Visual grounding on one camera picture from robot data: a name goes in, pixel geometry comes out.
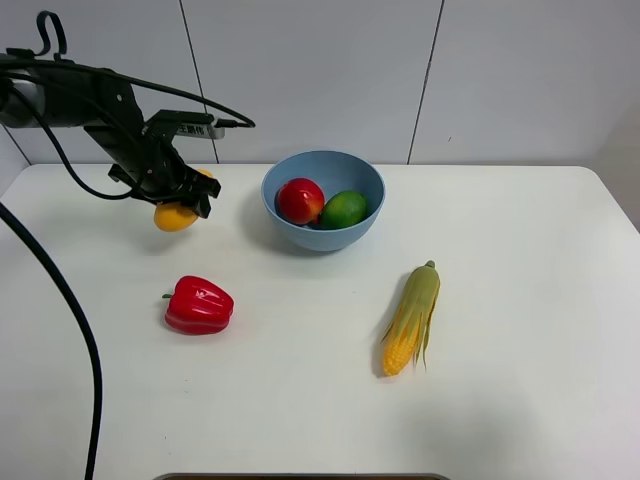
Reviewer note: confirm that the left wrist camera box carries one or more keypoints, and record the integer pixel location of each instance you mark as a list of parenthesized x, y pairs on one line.
[(171, 123)]

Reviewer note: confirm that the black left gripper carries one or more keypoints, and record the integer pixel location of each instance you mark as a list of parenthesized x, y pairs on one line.
[(151, 166)]

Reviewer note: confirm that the red bell pepper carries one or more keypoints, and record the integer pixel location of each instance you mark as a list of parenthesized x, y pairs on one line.
[(198, 307)]

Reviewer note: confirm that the green lime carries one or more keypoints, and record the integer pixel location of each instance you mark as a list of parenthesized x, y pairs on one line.
[(343, 210)]

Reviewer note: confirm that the blue plastic bowl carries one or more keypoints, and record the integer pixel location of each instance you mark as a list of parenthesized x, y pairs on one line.
[(333, 172)]

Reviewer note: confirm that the red pomegranate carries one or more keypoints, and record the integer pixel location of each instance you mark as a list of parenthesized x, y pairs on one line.
[(300, 201)]

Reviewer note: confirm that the yellow mango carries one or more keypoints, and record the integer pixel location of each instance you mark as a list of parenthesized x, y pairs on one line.
[(181, 210)]

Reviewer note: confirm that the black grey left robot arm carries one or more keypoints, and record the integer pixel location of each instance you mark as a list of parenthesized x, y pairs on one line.
[(50, 95)]

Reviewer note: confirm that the corn cob with husk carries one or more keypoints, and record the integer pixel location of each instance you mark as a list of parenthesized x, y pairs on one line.
[(407, 336)]

